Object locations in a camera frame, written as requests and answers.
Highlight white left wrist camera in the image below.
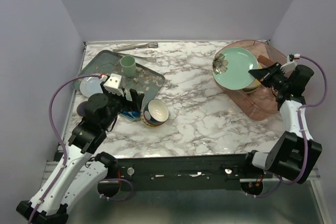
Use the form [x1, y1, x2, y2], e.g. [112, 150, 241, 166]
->
[100, 73, 125, 97]

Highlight patterned ceramic bowl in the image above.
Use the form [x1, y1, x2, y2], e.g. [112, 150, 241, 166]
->
[141, 99, 170, 127]

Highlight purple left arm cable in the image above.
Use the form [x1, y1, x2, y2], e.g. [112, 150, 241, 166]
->
[26, 76, 134, 224]

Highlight aluminium frame rail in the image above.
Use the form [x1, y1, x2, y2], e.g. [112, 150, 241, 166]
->
[41, 161, 321, 186]

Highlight green and cream plate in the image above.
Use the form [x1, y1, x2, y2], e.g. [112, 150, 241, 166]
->
[212, 47, 259, 90]

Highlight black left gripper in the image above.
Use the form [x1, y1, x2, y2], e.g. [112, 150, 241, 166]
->
[101, 82, 144, 131]

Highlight transparent pink plastic bin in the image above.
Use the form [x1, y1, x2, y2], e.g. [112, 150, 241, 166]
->
[216, 40, 286, 121]

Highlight blue spoon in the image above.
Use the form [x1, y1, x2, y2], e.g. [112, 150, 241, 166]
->
[121, 111, 140, 121]

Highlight cream divided bowl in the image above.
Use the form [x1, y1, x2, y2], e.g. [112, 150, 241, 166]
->
[243, 88, 258, 94]

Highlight light blue saucer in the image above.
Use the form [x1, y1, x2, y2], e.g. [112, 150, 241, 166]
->
[79, 77, 103, 98]

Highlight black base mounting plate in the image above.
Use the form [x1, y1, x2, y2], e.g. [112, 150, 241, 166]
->
[96, 153, 264, 191]

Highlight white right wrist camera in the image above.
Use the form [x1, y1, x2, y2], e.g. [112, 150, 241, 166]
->
[280, 54, 300, 73]

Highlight green plastic cup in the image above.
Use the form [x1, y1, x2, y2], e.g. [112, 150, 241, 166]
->
[120, 56, 136, 78]

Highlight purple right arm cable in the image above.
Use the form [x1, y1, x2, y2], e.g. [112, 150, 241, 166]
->
[244, 55, 329, 199]

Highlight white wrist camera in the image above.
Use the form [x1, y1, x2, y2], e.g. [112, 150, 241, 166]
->
[100, 73, 125, 97]
[280, 54, 300, 73]

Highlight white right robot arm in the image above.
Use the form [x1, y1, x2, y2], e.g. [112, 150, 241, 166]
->
[241, 63, 322, 184]

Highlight floral teal tray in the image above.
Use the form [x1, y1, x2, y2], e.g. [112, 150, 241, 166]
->
[72, 50, 165, 106]

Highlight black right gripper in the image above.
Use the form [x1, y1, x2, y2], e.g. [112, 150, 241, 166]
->
[249, 62, 290, 91]

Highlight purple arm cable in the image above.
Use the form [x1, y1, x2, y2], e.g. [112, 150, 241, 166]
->
[26, 76, 134, 224]
[244, 55, 329, 199]

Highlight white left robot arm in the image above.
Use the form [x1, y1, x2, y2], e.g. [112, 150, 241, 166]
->
[16, 89, 144, 223]

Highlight yellow and cream plate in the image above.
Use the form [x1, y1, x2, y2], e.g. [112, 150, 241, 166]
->
[244, 79, 261, 89]

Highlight metal serving tongs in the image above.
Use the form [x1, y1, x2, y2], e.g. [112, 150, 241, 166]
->
[113, 42, 159, 52]

